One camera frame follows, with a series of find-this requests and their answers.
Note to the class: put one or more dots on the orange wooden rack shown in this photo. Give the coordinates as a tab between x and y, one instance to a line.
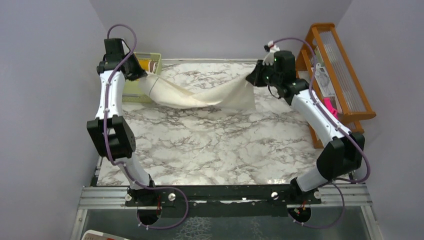
350	101

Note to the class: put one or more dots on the brown yellow bear towel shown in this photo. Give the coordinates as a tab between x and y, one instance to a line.
148	65

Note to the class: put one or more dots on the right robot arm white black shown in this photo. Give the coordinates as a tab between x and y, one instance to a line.
342	147

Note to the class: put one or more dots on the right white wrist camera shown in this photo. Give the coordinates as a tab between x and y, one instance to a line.
271	49

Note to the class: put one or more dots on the pink plastic item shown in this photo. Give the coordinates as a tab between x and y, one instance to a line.
329	106

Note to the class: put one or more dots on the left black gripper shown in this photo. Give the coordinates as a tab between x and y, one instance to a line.
138	72

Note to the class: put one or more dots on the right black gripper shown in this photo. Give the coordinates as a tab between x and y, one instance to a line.
255	77

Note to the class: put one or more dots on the green plastic basket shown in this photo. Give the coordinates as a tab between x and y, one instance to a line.
132	92

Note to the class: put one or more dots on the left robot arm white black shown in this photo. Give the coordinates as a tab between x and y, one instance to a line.
109	131

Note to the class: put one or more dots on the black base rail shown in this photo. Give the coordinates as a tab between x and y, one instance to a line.
219	201

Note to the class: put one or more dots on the cream white towel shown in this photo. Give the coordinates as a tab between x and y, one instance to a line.
236	94

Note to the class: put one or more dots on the red white box corner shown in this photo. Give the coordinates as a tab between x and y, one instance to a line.
98	235

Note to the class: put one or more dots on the white packaged item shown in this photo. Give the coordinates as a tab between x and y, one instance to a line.
324	82

